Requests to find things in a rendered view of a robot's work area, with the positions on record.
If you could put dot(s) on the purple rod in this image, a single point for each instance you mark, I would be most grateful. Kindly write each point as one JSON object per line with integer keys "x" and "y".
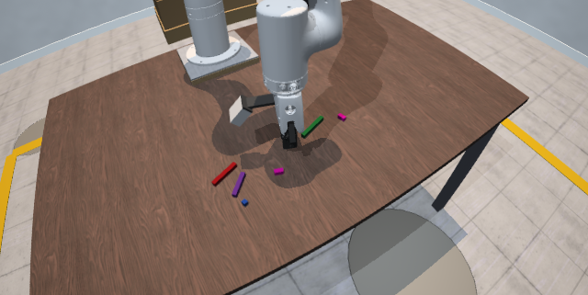
{"x": 238, "y": 184}

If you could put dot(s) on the red rod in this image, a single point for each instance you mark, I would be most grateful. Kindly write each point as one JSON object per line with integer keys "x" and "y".
{"x": 223, "y": 174}

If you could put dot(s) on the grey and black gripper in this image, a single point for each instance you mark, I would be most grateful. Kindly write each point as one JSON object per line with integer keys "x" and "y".
{"x": 289, "y": 109}

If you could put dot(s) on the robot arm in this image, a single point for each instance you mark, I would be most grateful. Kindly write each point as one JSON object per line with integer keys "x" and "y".
{"x": 288, "y": 34}

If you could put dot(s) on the green rod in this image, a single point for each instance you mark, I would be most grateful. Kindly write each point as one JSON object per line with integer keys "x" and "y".
{"x": 312, "y": 127}

